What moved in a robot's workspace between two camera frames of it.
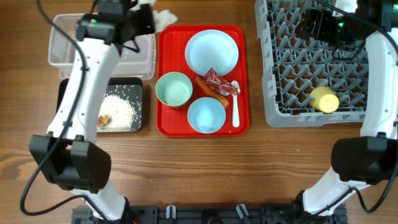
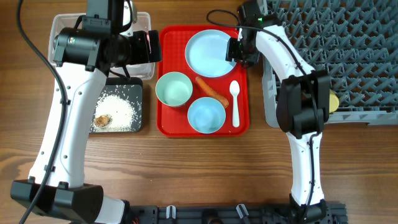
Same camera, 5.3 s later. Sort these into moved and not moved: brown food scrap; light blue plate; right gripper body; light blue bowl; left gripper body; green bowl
Moved: left gripper body; right gripper body
Not moved: light blue bowl; green bowl; light blue plate; brown food scrap
